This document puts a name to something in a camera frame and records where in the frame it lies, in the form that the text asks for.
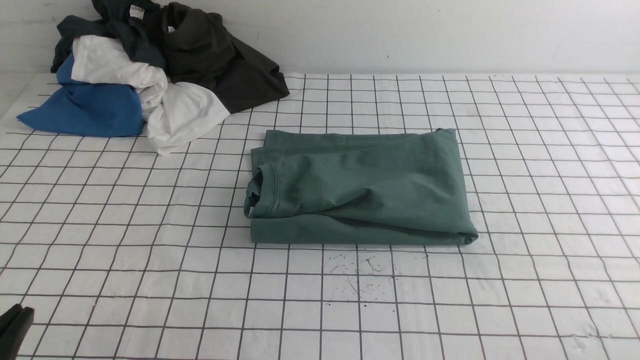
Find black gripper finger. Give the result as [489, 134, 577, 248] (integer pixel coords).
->
[0, 304, 35, 360]

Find dark teal shirt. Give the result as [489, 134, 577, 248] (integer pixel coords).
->
[50, 0, 167, 73]

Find white shirt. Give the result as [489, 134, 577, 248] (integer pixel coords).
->
[71, 35, 230, 156]

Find blue shirt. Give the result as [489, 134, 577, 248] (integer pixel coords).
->
[17, 54, 143, 138]

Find dark olive shirt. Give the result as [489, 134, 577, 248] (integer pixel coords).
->
[142, 2, 290, 114]

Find green long sleeve shirt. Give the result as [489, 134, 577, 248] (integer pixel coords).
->
[243, 129, 479, 246]

